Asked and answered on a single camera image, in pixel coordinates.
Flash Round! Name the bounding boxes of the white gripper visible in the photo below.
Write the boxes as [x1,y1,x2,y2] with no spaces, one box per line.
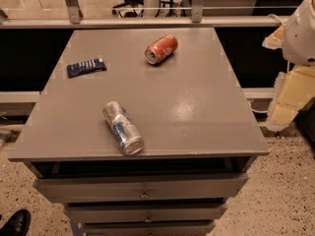
[262,0,315,132]

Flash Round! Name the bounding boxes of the silver blue redbull can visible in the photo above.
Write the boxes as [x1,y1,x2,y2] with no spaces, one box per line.
[102,101,144,155]

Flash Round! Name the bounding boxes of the orange soda can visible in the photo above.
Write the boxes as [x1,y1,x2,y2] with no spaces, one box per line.
[145,34,178,65]

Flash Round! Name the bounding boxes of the grey drawer cabinet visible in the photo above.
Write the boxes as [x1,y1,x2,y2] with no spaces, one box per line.
[7,28,271,236]

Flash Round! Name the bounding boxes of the black office chair base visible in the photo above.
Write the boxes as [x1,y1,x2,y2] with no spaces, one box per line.
[111,0,144,18]

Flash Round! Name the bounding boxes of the blue striped snack packet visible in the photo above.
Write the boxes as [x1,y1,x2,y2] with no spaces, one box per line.
[66,58,106,79]

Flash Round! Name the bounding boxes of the grey metal railing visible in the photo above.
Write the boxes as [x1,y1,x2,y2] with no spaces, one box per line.
[0,0,288,29]

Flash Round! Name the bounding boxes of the bottom grey drawer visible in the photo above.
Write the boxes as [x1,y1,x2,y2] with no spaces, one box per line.
[84,220,215,236]

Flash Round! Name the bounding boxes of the grey drawer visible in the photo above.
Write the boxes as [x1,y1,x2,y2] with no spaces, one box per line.
[64,203,227,224]
[33,173,248,204]
[84,220,215,236]

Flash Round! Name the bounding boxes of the top grey drawer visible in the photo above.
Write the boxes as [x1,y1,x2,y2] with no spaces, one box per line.
[33,173,248,204]

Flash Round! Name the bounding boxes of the middle grey drawer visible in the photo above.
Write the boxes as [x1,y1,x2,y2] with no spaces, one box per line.
[64,203,227,224]

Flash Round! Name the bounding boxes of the black leather shoe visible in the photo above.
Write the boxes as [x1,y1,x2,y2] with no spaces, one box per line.
[0,209,31,236]

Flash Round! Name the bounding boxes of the white cable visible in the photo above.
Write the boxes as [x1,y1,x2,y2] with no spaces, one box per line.
[267,13,286,27]

